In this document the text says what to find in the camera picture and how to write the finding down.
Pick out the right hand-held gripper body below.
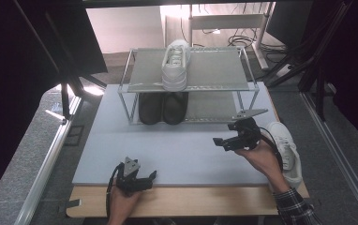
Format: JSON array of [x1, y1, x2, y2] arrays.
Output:
[[228, 107, 269, 151]]

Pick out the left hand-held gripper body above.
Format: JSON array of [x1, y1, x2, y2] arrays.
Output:
[[114, 157, 147, 196]]

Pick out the black slipper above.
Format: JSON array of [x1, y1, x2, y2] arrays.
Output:
[[162, 91, 189, 126], [138, 92, 165, 126]]

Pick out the white sneaker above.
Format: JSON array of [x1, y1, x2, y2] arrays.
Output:
[[261, 121, 304, 191], [161, 38, 192, 92]]

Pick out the metal shoe rack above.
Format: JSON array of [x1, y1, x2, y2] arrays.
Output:
[[117, 46, 261, 126]]

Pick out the person's left hand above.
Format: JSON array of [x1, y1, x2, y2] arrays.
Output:
[[106, 181, 143, 222]]

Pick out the person's right hand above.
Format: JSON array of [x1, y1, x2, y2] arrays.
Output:
[[234, 134, 291, 193]]

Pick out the light grey mat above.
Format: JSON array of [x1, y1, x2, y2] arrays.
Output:
[[72, 82, 293, 188]]

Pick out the black tape piece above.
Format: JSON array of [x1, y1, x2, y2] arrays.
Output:
[[64, 199, 82, 210]]

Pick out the black metal stands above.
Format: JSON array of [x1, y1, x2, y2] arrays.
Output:
[[262, 0, 356, 121]]

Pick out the black tripod stand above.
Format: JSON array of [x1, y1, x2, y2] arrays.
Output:
[[59, 73, 108, 123]]

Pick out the black board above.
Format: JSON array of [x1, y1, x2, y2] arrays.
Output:
[[45, 0, 108, 78]]

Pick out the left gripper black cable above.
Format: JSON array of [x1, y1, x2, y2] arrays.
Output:
[[105, 162, 126, 218]]

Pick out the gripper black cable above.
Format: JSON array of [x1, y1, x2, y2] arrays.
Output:
[[256, 126, 284, 173], [105, 162, 126, 218]]

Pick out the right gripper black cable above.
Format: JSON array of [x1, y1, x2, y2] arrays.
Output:
[[256, 126, 284, 173]]

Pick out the aluminium rail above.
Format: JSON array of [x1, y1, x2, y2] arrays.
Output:
[[13, 95, 82, 225], [300, 92, 358, 224]]

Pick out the black floor cables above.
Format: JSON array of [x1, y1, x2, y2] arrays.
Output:
[[228, 33, 289, 55]]

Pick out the white metal desk frame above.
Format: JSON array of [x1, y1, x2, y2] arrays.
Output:
[[187, 3, 276, 70]]

